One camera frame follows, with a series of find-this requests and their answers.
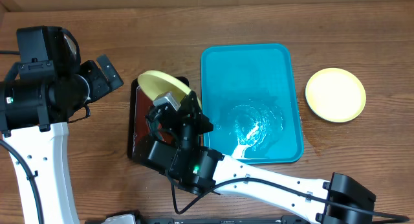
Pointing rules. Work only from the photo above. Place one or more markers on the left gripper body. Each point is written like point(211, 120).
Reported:
point(88, 85)

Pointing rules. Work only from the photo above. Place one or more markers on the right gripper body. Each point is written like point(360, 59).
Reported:
point(189, 112)

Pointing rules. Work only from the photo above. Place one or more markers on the yellow plate top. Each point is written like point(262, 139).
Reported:
point(154, 83)

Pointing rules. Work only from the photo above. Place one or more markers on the yellow plate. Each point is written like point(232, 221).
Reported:
point(335, 95)
point(154, 83)

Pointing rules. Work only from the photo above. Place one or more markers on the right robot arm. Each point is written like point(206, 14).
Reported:
point(200, 170)

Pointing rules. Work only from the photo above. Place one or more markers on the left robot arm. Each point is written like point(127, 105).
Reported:
point(39, 96)

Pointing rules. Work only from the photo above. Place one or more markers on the black tray with red water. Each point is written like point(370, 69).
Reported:
point(138, 109)

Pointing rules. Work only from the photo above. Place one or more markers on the teal plastic tray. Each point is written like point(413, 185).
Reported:
point(249, 95)

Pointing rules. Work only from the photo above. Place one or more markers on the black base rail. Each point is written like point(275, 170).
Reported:
point(134, 216)

